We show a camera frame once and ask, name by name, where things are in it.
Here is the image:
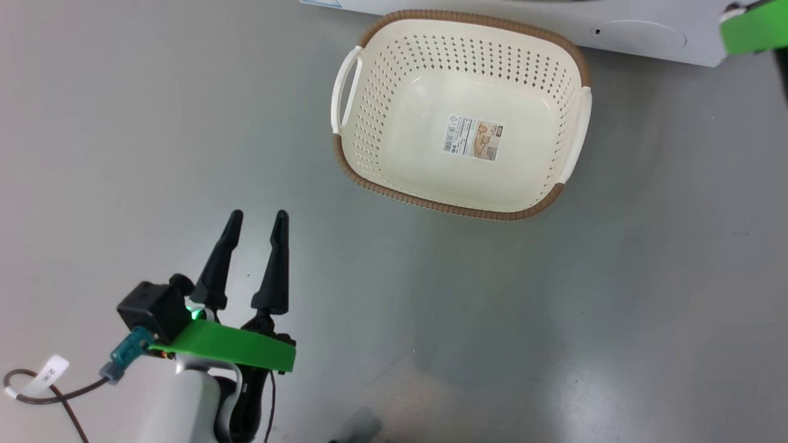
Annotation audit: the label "round white filter cover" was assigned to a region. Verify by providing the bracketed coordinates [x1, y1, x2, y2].
[591, 20, 687, 50]

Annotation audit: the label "white front-load washing machine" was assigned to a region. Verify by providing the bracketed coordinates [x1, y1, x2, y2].
[300, 0, 733, 67]

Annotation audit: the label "cream laundry basket brown rim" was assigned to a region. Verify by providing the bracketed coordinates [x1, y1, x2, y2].
[331, 9, 593, 221]

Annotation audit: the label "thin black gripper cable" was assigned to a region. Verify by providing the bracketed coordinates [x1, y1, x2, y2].
[263, 369, 277, 443]

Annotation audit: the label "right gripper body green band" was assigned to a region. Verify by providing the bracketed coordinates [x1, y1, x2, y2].
[719, 0, 788, 56]

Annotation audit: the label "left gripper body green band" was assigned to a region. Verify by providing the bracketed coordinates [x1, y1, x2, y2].
[150, 306, 297, 441]

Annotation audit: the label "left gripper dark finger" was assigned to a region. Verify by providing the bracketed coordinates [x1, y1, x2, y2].
[251, 210, 291, 316]
[190, 209, 245, 311]

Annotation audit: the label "basket product label sticker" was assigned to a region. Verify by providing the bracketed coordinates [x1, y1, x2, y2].
[442, 114, 504, 162]

